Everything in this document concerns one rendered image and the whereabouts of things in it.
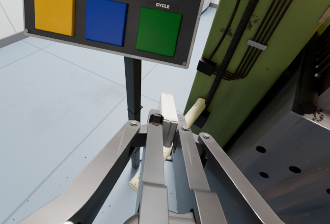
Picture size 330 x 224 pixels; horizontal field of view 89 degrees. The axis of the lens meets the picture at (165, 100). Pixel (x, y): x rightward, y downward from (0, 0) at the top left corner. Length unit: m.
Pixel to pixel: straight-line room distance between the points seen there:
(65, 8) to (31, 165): 1.16
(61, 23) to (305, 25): 0.55
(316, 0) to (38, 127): 1.60
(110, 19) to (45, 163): 1.16
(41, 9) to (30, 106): 1.37
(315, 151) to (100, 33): 0.51
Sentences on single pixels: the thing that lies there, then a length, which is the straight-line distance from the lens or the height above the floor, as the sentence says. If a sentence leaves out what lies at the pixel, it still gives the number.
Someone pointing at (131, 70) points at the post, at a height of 0.82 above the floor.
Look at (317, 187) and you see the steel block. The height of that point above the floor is 0.75.
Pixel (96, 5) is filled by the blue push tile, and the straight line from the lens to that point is 0.37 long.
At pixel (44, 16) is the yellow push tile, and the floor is 1.00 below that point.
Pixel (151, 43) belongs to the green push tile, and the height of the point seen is 0.99.
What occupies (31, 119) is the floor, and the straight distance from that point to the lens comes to 1.64.
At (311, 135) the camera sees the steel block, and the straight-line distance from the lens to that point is 0.47.
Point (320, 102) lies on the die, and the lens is 0.49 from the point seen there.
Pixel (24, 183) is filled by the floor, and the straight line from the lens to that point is 1.38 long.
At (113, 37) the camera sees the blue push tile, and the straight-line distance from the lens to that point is 0.35.
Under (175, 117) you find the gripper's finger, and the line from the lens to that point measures 0.16.
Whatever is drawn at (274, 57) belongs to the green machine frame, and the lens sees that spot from 0.59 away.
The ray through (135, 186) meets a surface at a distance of 0.53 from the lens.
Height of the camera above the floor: 1.15
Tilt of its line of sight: 47 degrees down
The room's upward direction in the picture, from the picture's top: 10 degrees clockwise
